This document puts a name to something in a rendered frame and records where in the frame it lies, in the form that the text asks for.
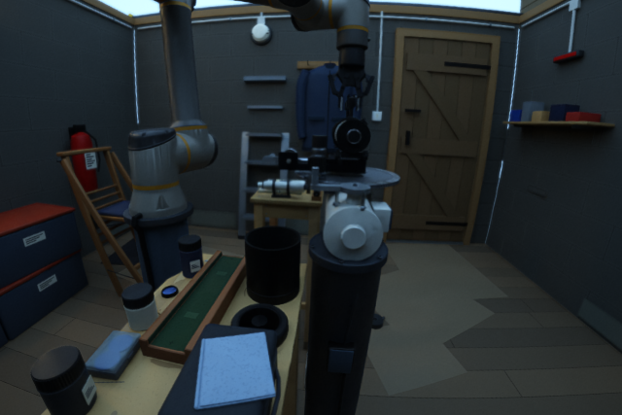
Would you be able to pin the blue hanging jacket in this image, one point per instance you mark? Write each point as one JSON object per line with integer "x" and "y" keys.
{"x": 313, "y": 104}

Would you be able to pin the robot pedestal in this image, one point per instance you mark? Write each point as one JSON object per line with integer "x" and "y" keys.
{"x": 162, "y": 245}

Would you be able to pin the navy labelled jar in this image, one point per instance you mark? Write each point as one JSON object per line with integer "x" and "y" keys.
{"x": 190, "y": 257}

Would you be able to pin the grey cylinder tin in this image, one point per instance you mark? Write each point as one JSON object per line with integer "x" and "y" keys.
{"x": 532, "y": 106}

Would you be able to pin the grey round mount plate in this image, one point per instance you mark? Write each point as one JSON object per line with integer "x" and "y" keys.
{"x": 381, "y": 177}

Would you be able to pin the blue notebook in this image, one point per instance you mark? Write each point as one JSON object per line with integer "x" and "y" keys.
{"x": 235, "y": 371}

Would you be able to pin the black saddle clamp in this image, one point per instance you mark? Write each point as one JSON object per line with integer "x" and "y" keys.
{"x": 352, "y": 161}

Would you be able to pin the black round clutch knob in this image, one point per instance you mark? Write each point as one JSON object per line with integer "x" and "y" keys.
{"x": 348, "y": 133}

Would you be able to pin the white wall switch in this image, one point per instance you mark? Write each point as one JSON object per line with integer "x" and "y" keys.
{"x": 377, "y": 115}

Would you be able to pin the black labelled jar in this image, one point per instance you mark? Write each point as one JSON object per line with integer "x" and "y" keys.
{"x": 63, "y": 381}

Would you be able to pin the tan small box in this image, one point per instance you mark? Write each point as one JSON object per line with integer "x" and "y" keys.
{"x": 540, "y": 116}

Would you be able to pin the small wooden table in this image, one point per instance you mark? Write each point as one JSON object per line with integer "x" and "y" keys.
{"x": 282, "y": 208}

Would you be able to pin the black telescope pier column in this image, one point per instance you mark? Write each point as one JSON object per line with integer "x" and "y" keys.
{"x": 342, "y": 318}

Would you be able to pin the white mount head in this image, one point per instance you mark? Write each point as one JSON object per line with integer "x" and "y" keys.
{"x": 347, "y": 220}

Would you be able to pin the black round lens cap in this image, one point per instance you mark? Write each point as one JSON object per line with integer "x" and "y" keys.
{"x": 260, "y": 321}

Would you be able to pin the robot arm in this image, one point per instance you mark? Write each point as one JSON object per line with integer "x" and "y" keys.
{"x": 180, "y": 70}

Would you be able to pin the white refractor telescope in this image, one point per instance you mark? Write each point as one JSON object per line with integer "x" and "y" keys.
{"x": 284, "y": 186}

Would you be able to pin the small blue box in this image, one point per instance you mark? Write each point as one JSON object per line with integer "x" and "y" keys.
{"x": 515, "y": 115}

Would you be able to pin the grey wall shelf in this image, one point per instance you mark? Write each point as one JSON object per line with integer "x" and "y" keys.
{"x": 265, "y": 107}
{"x": 265, "y": 79}

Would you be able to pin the dark navy case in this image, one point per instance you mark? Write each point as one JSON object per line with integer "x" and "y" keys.
{"x": 182, "y": 390}

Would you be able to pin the red wall light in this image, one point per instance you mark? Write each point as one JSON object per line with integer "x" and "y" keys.
{"x": 568, "y": 57}

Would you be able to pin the wooden tray green lining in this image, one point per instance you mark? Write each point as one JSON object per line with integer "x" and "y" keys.
{"x": 194, "y": 310}

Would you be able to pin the dark pier control box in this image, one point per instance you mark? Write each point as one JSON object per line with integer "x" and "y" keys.
{"x": 340, "y": 359}

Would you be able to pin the red fire extinguisher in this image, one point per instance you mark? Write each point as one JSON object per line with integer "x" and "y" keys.
{"x": 83, "y": 152}

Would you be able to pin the red flat box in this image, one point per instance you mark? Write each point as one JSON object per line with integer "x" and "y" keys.
{"x": 583, "y": 117}

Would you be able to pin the black finder bracket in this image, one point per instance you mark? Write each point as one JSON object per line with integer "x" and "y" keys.
{"x": 288, "y": 160}

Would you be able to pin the wooden plank door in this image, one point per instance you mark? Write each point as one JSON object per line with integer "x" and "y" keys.
{"x": 439, "y": 143}

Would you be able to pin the wooden folding chair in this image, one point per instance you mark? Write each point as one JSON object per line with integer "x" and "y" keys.
{"x": 104, "y": 201}

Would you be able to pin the black dew shield tube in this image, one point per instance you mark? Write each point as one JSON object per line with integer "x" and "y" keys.
{"x": 272, "y": 269}

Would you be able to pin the grey step ladder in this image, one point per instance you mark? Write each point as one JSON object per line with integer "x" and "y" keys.
{"x": 252, "y": 177}

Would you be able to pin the blue round filter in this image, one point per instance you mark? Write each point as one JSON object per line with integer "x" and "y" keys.
{"x": 169, "y": 291}

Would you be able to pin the round white wall lamp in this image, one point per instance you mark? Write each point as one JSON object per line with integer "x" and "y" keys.
{"x": 261, "y": 32}

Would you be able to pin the wooden wall shelf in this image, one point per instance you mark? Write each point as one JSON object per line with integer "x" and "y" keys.
{"x": 559, "y": 124}

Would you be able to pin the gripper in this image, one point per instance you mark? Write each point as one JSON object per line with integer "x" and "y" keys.
{"x": 352, "y": 58}

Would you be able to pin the white jar black lid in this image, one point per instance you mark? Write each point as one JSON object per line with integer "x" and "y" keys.
{"x": 139, "y": 308}

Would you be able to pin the wooden coat rail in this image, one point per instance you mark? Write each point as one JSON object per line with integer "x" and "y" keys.
{"x": 306, "y": 65}

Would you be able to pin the white mount side box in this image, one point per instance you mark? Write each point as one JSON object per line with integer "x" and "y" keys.
{"x": 382, "y": 213}

